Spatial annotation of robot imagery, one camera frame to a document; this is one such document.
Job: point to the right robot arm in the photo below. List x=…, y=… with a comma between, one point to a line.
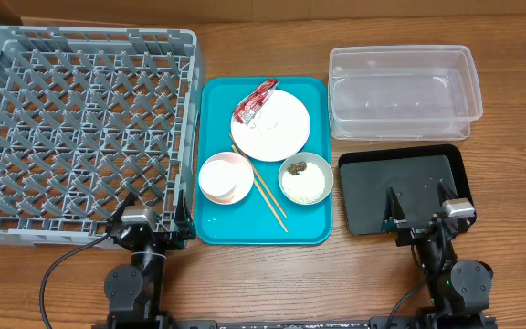
x=459, y=289

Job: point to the pale pink round plate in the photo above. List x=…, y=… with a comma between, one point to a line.
x=279, y=129

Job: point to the pink bowl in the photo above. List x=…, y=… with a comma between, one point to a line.
x=243, y=173

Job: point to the red snack wrapper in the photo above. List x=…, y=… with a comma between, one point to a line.
x=248, y=108

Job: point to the upper wooden chopstick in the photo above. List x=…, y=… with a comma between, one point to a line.
x=260, y=179

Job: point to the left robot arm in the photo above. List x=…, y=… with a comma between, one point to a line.
x=134, y=289

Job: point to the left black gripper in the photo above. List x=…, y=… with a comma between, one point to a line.
x=184, y=224

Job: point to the clear plastic waste bin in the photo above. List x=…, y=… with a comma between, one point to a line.
x=403, y=93

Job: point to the pile of white rice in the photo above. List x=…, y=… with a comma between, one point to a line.
x=305, y=188

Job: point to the brown food chunk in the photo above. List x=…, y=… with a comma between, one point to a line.
x=296, y=168

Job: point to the white paper cup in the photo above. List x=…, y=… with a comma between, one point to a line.
x=217, y=180

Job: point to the black food waste tray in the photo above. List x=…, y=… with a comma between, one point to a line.
x=412, y=173

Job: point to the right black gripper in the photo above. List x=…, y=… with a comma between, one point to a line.
x=421, y=233

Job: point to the lower wooden chopstick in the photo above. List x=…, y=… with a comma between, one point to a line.
x=262, y=193

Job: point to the grey-green bowl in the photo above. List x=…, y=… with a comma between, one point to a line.
x=312, y=158

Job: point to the grey plastic dish rack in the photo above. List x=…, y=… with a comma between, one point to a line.
x=88, y=115

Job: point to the wooden chopstick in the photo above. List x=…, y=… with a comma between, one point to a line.
x=262, y=193
x=260, y=179

